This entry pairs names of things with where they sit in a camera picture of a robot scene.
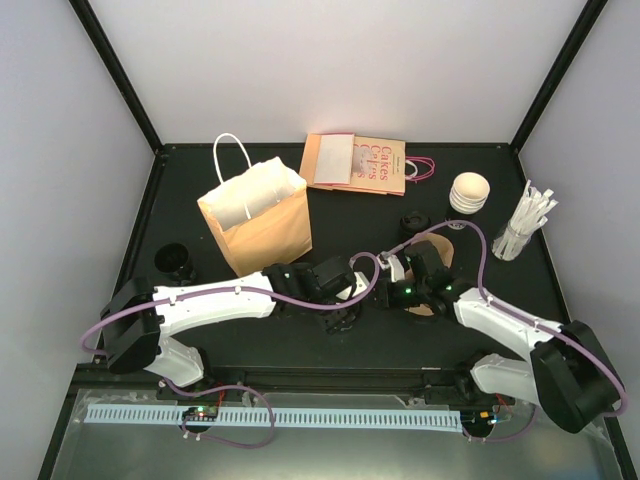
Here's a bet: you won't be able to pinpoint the purple cable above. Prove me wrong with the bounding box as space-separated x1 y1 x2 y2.
79 252 381 449
384 219 629 445

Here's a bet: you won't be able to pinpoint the black frame post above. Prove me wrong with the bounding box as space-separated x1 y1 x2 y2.
69 0 163 154
510 0 608 154

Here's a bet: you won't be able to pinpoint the Cakes printed paper bag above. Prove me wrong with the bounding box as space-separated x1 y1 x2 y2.
328 136 436 196

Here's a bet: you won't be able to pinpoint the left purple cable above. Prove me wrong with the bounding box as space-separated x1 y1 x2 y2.
79 252 381 449

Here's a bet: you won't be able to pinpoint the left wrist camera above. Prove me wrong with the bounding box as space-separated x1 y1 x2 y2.
336 272 369 301

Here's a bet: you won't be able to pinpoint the stack of paper cups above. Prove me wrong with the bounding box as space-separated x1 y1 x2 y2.
445 172 490 230

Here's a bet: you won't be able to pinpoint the light blue cable duct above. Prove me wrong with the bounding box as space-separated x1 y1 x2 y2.
84 404 463 433

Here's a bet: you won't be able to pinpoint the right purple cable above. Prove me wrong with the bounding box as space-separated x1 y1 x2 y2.
384 219 629 445

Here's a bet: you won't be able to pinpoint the black frame post right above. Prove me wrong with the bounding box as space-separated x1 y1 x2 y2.
510 0 608 154

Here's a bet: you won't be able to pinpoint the orange flat bag stack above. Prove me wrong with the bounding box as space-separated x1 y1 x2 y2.
299 133 355 188

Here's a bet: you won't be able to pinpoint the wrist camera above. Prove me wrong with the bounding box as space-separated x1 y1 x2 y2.
336 272 369 301
378 252 405 283

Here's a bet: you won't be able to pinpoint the orange paper bag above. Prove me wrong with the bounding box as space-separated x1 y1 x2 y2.
197 132 312 277

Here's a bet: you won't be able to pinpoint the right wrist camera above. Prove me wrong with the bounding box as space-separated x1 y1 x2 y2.
378 252 405 283

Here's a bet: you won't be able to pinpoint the black frame post left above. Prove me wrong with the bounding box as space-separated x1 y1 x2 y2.
69 0 163 154

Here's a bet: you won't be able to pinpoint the jar of white stirrers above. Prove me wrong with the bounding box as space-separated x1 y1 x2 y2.
492 180 558 261

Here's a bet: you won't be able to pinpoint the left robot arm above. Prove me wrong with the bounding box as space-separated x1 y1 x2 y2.
100 257 369 399

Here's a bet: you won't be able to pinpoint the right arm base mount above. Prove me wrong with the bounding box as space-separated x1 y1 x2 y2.
411 369 500 408

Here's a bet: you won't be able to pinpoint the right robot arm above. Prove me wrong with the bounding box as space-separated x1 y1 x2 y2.
375 241 623 433

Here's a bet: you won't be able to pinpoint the stack of black lids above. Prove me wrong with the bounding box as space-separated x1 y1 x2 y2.
399 210 432 239

